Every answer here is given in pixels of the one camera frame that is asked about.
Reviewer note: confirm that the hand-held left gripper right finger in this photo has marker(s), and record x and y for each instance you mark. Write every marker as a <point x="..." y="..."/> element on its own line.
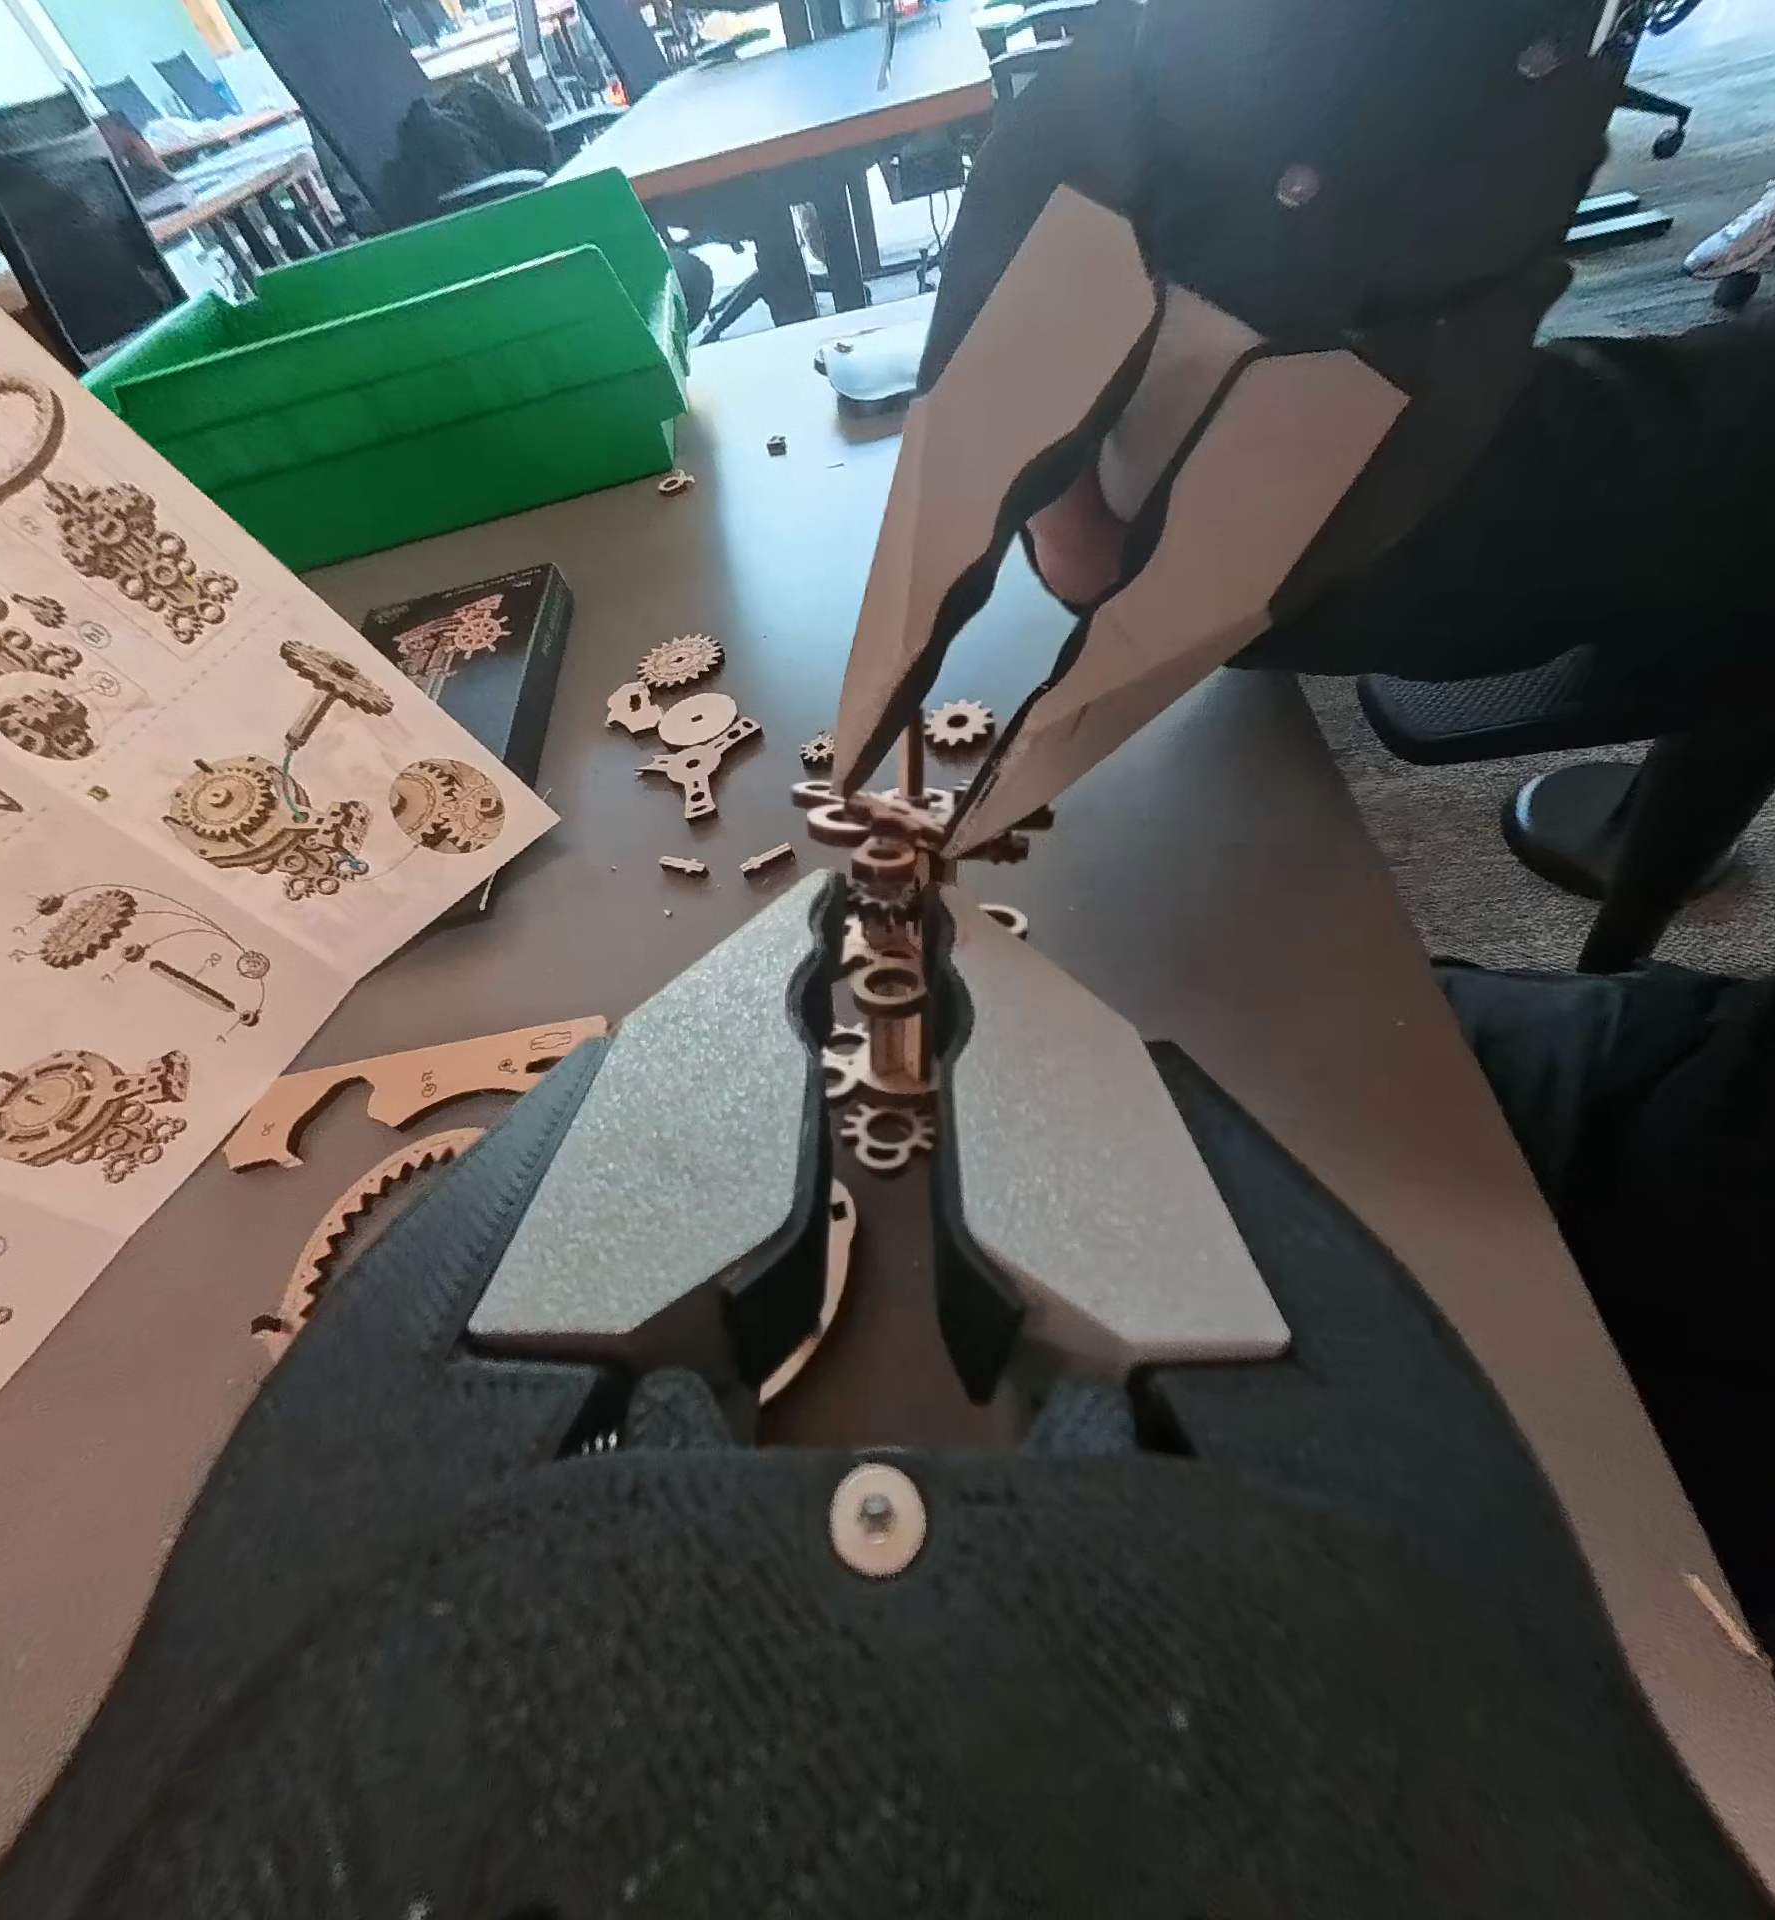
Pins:
<point x="1100" y="1183"/>

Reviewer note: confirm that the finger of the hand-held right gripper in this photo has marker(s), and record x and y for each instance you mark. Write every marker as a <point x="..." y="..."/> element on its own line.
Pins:
<point x="1250" y="511"/>
<point x="979" y="449"/>

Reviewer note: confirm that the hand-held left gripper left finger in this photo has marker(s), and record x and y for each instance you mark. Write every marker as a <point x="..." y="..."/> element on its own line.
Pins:
<point x="647" y="1171"/>

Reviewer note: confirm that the wooden axle with gear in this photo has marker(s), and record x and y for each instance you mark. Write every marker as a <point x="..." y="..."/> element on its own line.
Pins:
<point x="901" y="1050"/>

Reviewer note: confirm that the wooden ringed model assembly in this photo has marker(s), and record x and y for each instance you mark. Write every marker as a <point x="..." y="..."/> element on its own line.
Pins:
<point x="1015" y="831"/>

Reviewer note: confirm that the person's right forearm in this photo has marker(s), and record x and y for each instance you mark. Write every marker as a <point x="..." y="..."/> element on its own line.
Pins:
<point x="1650" y="495"/>

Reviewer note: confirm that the black model kit box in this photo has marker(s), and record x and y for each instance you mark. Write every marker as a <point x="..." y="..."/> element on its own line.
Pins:
<point x="527" y="674"/>

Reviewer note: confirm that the person's right hand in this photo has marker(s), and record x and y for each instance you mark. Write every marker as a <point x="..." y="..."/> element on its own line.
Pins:
<point x="1081" y="537"/>

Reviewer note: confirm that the white black-edged object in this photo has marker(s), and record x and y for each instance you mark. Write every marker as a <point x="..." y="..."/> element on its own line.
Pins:
<point x="873" y="366"/>

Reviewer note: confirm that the wooden sheet corner offcut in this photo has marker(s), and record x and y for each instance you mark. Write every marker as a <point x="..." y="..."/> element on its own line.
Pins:
<point x="420" y="1071"/>

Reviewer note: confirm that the small wooden gear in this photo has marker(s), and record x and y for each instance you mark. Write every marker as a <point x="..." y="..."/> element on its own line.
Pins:
<point x="942" y="733"/>

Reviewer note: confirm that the black office chair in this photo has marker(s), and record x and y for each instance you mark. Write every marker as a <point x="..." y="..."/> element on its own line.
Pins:
<point x="1476" y="707"/>

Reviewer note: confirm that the wooden spur gear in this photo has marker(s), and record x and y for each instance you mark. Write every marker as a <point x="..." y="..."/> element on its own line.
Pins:
<point x="663" y="647"/>

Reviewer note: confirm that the grey office desk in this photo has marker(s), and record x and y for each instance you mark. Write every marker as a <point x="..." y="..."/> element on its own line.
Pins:
<point x="830" y="105"/>

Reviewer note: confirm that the round wooden disc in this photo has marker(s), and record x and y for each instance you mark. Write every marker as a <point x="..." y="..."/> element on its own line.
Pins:
<point x="682" y="707"/>

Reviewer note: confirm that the printed assembly instruction sheet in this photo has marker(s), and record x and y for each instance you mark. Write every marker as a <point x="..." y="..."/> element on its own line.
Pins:
<point x="377" y="886"/>

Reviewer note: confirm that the three-armed wooden piece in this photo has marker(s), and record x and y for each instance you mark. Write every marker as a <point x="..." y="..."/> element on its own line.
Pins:
<point x="704" y="779"/>

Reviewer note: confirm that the small wooden crown piece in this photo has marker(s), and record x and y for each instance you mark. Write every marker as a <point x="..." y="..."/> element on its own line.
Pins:
<point x="634" y="707"/>

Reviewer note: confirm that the green plastic bin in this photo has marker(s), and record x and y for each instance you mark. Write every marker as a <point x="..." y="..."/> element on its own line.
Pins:
<point x="602" y="211"/>
<point x="420" y="466"/>

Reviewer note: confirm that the black background chair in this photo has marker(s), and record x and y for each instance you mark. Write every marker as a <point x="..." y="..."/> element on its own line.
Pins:
<point x="48" y="221"/>
<point x="347" y="93"/>

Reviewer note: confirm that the wood splinter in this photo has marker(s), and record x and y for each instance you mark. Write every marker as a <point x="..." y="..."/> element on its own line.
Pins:
<point x="1720" y="1615"/>

